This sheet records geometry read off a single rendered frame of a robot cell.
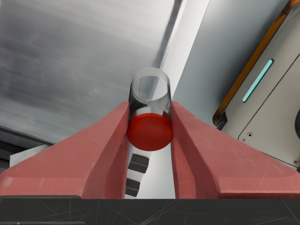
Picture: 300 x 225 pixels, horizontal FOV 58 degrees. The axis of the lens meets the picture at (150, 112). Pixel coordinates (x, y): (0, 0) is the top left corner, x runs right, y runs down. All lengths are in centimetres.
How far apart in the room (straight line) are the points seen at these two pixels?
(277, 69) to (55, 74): 83
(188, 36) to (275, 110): 82
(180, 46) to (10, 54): 24
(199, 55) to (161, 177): 78
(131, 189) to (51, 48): 25
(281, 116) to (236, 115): 16
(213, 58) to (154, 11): 96
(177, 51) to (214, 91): 101
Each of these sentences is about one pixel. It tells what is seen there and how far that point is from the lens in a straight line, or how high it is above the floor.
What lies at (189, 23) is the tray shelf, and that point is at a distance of 35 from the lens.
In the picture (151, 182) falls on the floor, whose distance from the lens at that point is 171.
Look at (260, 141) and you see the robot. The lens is 120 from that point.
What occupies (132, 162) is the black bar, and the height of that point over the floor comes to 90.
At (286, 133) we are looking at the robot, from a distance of 121.
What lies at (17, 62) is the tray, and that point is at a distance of 43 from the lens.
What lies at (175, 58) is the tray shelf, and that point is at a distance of 36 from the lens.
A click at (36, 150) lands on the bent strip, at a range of 46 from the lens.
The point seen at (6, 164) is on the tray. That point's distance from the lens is 51.
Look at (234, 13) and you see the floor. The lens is 126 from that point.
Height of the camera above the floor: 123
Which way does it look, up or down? 60 degrees down
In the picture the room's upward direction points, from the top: 168 degrees counter-clockwise
